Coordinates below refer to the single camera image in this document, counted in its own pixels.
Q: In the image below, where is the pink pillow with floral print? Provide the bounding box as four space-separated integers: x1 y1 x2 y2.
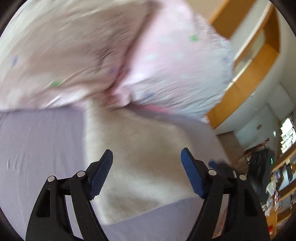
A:
107 1 234 122

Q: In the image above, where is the beige cable-knit sweater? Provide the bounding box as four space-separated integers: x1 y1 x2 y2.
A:
84 101 228 226

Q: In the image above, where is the pink pillow with tree print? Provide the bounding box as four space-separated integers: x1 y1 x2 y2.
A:
1 1 149 111

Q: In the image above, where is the wooden shelf unit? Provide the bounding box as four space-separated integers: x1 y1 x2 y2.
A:
266 155 295 240

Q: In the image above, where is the wooden headboard frame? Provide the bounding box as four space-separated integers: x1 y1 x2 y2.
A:
208 1 280 128

